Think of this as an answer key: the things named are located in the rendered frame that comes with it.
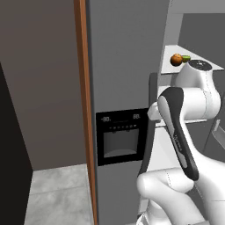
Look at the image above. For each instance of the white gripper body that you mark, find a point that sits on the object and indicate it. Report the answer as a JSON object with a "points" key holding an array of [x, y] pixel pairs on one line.
{"points": [[153, 112]]}

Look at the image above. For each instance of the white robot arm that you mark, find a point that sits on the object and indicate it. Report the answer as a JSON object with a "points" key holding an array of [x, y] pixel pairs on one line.
{"points": [[205, 99]]}

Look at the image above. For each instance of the orange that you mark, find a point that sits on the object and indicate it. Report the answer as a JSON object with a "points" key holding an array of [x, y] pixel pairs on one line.
{"points": [[176, 60]]}

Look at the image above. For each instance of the grey fridge door with dispenser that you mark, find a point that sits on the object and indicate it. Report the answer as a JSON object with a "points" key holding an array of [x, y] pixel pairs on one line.
{"points": [[123, 58]]}

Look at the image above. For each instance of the green kiwi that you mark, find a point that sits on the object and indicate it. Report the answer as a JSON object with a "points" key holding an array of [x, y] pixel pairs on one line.
{"points": [[186, 58]]}

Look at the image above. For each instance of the grey fridge body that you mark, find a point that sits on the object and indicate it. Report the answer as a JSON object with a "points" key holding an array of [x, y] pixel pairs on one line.
{"points": [[202, 32]]}

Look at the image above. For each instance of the brown wooden side panel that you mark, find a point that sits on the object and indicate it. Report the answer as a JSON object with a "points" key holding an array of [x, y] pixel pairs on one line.
{"points": [[83, 88]]}

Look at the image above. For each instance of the black cabinet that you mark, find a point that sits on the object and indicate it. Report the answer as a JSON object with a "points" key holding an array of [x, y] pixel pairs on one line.
{"points": [[11, 164]]}

